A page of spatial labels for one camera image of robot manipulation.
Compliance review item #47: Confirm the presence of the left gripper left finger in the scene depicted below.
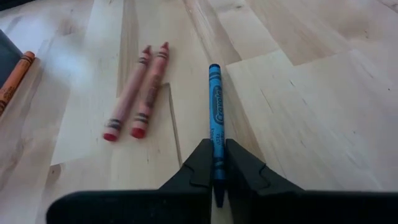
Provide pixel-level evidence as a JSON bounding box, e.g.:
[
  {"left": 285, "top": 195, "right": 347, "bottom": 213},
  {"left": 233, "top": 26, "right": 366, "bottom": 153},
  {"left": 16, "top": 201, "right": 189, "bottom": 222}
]
[{"left": 46, "top": 139, "right": 215, "bottom": 224}]

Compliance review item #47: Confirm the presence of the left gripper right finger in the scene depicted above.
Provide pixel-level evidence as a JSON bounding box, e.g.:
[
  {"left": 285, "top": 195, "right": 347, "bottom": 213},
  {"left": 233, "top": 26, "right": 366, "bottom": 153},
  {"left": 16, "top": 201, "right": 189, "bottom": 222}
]
[{"left": 225, "top": 139, "right": 398, "bottom": 224}]

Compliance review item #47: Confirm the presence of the red crayon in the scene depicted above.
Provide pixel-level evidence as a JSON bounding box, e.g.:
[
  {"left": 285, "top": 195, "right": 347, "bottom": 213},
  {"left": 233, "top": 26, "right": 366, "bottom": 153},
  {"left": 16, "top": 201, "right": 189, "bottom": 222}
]
[
  {"left": 130, "top": 42, "right": 170, "bottom": 140},
  {"left": 103, "top": 45, "right": 153, "bottom": 142}
]

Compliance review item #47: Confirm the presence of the blue crayon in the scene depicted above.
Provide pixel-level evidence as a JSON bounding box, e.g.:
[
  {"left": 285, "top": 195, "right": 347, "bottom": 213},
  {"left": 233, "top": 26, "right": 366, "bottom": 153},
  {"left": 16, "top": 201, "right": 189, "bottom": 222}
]
[{"left": 208, "top": 63, "right": 226, "bottom": 208}]

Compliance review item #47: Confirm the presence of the orange crayon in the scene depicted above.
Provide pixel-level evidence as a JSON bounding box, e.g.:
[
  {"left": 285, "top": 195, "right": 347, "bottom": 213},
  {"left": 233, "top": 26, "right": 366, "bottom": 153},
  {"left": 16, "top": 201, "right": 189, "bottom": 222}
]
[{"left": 0, "top": 50, "right": 35, "bottom": 116}]

